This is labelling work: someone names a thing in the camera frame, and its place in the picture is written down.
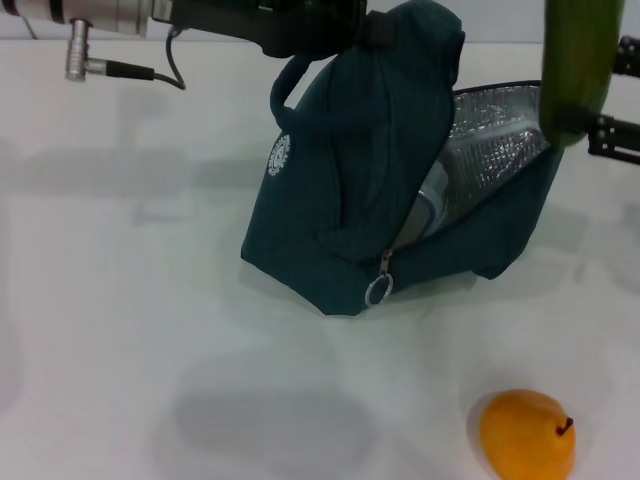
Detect green cucumber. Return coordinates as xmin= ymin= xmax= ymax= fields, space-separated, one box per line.
xmin=538 ymin=0 xmax=627 ymax=149

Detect orange yellow pear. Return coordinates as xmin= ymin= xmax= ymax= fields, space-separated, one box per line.
xmin=478 ymin=388 xmax=578 ymax=480

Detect teal fabric lunch bag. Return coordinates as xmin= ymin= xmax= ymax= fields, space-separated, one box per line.
xmin=239 ymin=0 xmax=564 ymax=319

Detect clear blue-rimmed food container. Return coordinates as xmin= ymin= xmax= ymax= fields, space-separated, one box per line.
xmin=413 ymin=159 xmax=454 ymax=237

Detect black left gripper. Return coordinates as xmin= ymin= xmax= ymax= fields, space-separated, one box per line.
xmin=151 ymin=0 xmax=397 ymax=58

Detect left wrist cable with connector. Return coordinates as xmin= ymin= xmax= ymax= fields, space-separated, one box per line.
xmin=63 ymin=18 xmax=187 ymax=92

